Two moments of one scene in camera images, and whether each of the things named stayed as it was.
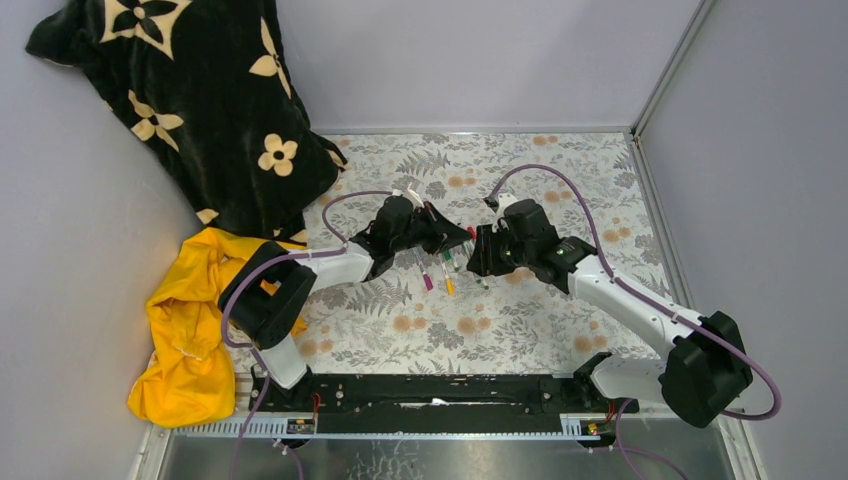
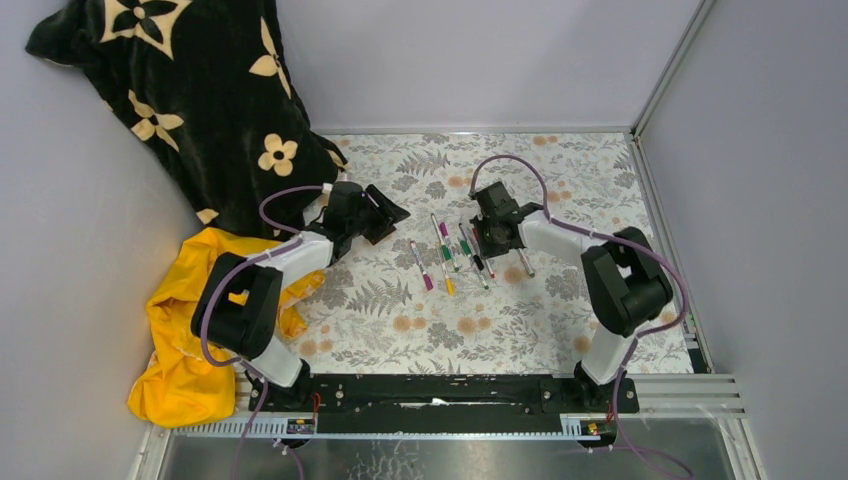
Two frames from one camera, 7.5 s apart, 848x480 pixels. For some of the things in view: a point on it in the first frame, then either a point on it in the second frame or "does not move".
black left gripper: x=442 y=234 → x=394 y=212
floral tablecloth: x=447 y=314 does not move
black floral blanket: x=210 y=86 does not move
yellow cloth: x=191 y=377 does not move
